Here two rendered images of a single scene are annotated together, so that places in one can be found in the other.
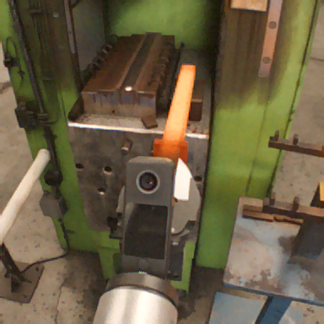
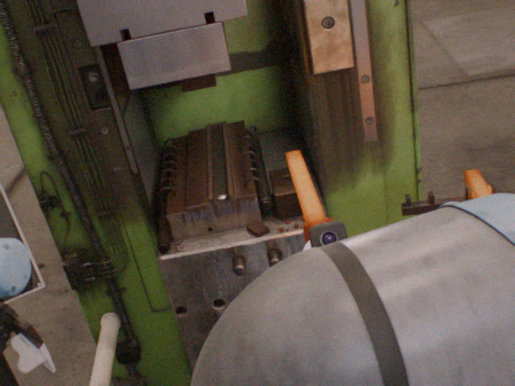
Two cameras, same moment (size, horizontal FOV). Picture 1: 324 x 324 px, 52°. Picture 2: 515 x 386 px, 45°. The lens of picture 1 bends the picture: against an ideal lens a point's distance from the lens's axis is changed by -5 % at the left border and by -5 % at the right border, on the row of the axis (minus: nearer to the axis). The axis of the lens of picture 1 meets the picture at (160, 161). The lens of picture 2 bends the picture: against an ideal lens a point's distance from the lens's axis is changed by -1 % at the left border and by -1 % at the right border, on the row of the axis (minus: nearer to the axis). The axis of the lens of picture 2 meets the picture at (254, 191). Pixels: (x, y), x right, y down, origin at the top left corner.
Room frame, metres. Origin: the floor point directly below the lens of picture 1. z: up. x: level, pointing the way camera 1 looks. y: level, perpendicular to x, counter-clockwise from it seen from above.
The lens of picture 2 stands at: (-0.39, 0.17, 1.64)
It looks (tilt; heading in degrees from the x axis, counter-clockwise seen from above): 29 degrees down; 352
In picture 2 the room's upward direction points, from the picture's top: 12 degrees counter-clockwise
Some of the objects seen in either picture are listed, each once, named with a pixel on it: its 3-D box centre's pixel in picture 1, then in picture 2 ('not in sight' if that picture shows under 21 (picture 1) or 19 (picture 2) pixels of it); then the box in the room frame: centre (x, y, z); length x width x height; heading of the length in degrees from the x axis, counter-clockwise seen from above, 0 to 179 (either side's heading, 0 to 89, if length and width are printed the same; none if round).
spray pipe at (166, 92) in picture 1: (170, 76); (259, 170); (0.94, -0.03, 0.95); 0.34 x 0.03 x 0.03; 171
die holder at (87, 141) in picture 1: (153, 135); (253, 253); (1.00, 0.02, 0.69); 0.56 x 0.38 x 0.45; 171
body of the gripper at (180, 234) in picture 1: (151, 257); not in sight; (0.21, 0.01, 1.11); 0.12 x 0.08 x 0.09; 171
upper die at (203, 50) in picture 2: not in sight; (178, 29); (1.00, 0.08, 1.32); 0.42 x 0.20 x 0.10; 171
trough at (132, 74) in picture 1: (142, 57); (219, 158); (0.99, 0.06, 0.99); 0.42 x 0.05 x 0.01; 171
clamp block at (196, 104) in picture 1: (187, 99); (291, 190); (0.82, -0.07, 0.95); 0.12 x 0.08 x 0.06; 171
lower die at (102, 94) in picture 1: (134, 67); (212, 172); (1.00, 0.08, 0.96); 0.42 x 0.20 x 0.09; 171
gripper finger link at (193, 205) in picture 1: (179, 205); not in sight; (0.27, -0.02, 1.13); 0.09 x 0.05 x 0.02; 168
